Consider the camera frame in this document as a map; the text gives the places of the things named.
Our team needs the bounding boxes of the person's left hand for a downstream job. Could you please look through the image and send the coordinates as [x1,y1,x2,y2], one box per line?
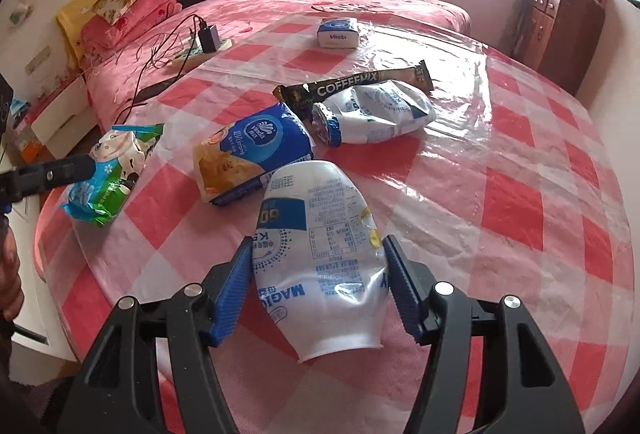
[0,219,24,321]

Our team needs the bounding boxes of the black charger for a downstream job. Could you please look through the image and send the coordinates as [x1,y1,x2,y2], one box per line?
[198,25,221,54]

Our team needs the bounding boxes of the small wall ornament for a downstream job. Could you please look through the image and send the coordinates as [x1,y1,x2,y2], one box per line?
[9,0,32,29]

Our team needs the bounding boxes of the wall sockets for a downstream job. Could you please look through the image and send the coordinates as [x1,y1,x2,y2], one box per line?
[24,45,54,76]

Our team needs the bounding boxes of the folded pink blanket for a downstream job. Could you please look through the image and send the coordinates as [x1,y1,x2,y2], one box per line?
[80,0,182,61]

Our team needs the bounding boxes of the crumpled white blue pouch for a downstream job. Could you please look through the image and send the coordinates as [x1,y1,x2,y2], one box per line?
[310,80,437,149]

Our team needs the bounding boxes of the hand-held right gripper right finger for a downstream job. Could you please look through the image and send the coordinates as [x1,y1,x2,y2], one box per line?
[382,234,586,434]

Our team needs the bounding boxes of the orange cardboard box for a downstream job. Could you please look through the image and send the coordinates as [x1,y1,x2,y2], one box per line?
[12,126,46,162]

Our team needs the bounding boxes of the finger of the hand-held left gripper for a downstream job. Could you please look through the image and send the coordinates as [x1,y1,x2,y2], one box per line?
[14,153,97,201]

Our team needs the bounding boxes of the patterned curtain beside cabinet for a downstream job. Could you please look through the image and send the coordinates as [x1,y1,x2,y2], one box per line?
[496,0,537,61]

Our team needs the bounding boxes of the white nightstand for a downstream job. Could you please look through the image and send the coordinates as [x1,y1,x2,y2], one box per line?
[29,75,94,151]

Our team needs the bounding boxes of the red checked tablecloth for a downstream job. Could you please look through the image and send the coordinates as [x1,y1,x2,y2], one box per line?
[32,11,632,434]

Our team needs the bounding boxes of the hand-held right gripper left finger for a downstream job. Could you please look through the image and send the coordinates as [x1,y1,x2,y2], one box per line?
[70,236,256,434]

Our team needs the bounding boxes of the brown wooden cabinet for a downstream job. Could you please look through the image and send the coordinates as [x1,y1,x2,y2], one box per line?
[521,0,609,96]

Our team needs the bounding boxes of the yellow wooden headboard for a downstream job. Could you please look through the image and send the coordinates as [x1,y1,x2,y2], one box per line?
[55,0,252,67]

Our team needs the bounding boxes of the blue bread bag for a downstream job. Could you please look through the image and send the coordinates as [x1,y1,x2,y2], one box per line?
[192,102,317,208]

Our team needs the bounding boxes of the black phone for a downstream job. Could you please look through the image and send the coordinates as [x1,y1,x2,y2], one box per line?
[134,75,180,103]

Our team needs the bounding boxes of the white milk pouch blue print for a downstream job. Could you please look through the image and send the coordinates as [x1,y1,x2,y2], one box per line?
[251,160,392,363]

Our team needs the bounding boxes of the black charging cable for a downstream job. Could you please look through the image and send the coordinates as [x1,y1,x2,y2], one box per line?
[116,13,208,126]

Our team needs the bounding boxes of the black gold coffee stick packet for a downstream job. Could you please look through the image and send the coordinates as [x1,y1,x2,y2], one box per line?
[273,60,434,118]

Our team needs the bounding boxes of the blue white tissue pack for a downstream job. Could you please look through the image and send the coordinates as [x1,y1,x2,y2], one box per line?
[316,17,359,50]

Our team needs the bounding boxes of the white power strip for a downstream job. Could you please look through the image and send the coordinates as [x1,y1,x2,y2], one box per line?
[171,38,234,68]

